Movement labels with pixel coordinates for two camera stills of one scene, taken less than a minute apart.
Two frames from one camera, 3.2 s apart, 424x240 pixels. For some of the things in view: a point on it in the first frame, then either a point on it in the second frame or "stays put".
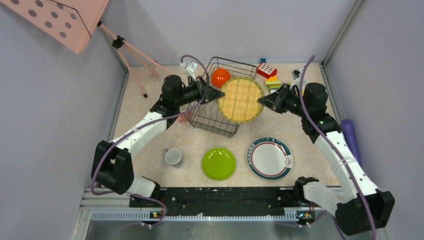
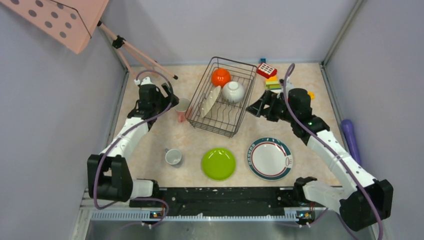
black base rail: (152, 206) stays put
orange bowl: (219, 76) stays put
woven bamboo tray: (240, 104) -> (210, 100)
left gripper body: (190, 94) -> (161, 103)
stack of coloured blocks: (273, 83) stays put
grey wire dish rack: (206, 116) stays put
